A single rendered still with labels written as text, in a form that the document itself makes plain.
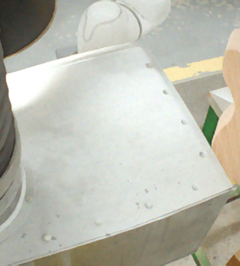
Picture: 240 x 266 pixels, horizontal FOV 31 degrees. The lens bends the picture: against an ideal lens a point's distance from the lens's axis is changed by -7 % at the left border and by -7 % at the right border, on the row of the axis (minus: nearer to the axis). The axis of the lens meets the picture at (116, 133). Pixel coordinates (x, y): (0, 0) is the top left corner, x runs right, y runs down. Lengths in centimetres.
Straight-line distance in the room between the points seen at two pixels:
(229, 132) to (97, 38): 72
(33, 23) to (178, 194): 19
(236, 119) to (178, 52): 201
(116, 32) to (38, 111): 101
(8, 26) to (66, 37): 238
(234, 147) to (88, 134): 46
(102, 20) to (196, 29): 162
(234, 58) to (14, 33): 33
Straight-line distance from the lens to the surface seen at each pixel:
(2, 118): 26
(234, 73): 64
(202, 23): 300
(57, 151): 36
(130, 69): 42
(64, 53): 163
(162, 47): 273
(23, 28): 39
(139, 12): 148
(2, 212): 31
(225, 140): 78
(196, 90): 252
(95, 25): 137
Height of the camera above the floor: 182
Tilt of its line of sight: 53 degrees down
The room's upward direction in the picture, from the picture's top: 5 degrees clockwise
